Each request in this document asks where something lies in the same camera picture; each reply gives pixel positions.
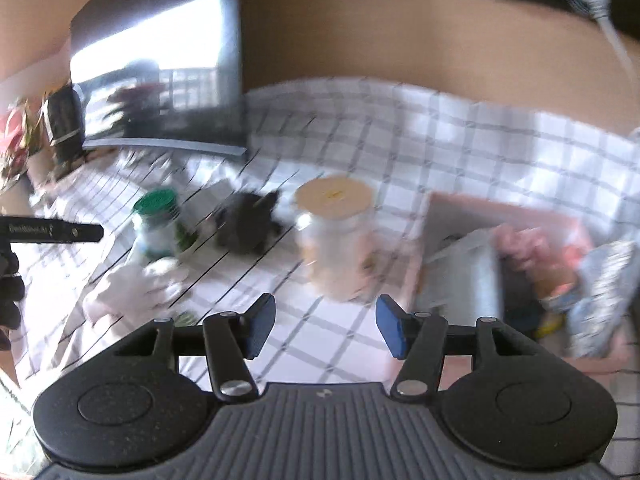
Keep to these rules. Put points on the black cylindrical speaker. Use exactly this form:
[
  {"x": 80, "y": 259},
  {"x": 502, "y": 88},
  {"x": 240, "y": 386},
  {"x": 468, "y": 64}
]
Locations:
[{"x": 64, "y": 124}]

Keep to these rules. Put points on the white printed packet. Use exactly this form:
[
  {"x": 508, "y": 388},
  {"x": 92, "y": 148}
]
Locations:
[{"x": 607, "y": 280}]

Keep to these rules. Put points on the green lid jar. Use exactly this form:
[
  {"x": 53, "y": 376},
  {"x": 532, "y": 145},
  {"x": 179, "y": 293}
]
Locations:
[{"x": 161, "y": 230}]

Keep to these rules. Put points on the pink storage box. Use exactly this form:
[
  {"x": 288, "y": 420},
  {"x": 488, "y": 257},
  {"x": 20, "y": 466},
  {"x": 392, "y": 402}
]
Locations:
[{"x": 458, "y": 274}]

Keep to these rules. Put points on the black flat screen television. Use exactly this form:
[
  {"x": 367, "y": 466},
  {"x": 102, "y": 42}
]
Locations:
[{"x": 160, "y": 74}]

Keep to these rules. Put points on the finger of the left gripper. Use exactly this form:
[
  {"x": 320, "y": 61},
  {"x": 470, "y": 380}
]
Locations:
[{"x": 48, "y": 231}]

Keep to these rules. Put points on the white grey cloth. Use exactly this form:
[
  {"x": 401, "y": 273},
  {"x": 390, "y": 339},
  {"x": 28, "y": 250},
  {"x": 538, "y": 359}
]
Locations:
[{"x": 134, "y": 288}]

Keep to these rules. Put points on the black plush toy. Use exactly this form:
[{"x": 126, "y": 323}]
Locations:
[{"x": 245, "y": 222}]

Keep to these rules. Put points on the potted plant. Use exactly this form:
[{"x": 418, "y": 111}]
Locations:
[{"x": 21, "y": 137}]

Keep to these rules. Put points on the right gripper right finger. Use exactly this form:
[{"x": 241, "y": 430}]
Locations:
[{"x": 418, "y": 341}]

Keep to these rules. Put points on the clear jar tan lid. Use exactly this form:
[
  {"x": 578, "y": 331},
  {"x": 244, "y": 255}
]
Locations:
[{"x": 335, "y": 235}]

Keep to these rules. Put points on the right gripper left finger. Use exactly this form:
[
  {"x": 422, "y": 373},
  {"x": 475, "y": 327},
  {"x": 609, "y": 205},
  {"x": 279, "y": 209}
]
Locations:
[{"x": 231, "y": 339}]

